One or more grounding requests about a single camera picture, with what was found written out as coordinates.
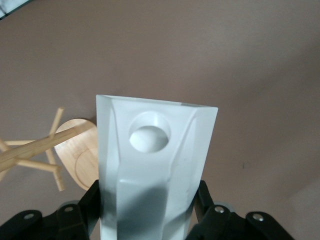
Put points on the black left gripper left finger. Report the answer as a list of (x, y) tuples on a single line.
[(67, 220)]

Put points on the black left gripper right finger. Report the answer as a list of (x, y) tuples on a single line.
[(225, 220)]

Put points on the white faceted cup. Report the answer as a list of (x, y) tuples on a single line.
[(155, 162)]

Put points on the wooden cup rack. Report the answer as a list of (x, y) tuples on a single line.
[(75, 147)]

